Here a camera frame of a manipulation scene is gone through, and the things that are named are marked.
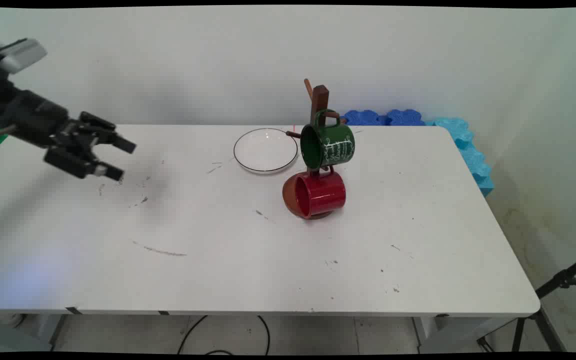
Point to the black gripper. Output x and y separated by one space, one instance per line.
38 120

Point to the green enamel mug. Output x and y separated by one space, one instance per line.
335 145

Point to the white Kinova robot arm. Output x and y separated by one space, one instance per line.
18 54

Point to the white plate with black rim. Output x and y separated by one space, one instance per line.
265 150

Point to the wooden mug tree stand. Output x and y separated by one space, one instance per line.
320 99

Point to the red mug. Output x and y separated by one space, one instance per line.
325 195

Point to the dark blue foam mat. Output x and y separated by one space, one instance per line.
364 118
406 118

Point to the light blue foam mat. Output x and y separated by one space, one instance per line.
477 167
452 129

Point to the black tripod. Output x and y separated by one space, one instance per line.
558 282

